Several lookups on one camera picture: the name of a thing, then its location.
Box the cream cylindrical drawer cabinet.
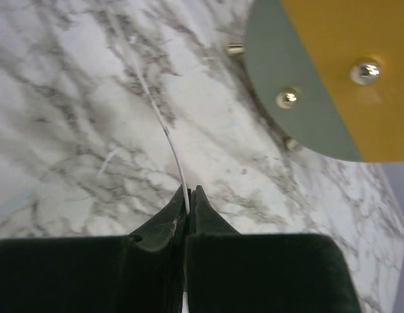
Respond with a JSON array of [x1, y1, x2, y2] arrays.
[[227, 1, 404, 163]]

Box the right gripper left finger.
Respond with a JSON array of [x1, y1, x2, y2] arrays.
[[129, 187, 190, 253]]

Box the white cable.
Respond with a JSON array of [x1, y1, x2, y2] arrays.
[[103, 0, 193, 313]]

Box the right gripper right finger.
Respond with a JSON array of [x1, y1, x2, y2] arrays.
[[189, 185, 240, 235]]

